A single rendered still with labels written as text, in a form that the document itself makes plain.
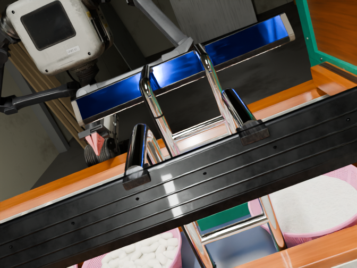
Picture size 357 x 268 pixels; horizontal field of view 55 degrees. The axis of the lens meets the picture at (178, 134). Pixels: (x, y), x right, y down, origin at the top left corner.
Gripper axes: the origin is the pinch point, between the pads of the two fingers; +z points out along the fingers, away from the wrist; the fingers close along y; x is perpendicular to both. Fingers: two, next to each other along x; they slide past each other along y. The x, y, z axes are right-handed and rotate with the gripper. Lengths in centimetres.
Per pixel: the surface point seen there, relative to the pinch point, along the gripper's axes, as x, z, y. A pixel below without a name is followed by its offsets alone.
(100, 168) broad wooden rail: 10.9, 0.9, -4.7
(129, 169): -70, 41, 33
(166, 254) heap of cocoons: -24, 45, 22
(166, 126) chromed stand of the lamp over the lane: -36, 19, 33
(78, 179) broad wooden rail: 9.2, 2.8, -13.7
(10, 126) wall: 160, -149, -154
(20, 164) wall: 176, -113, -157
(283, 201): -20, 41, 53
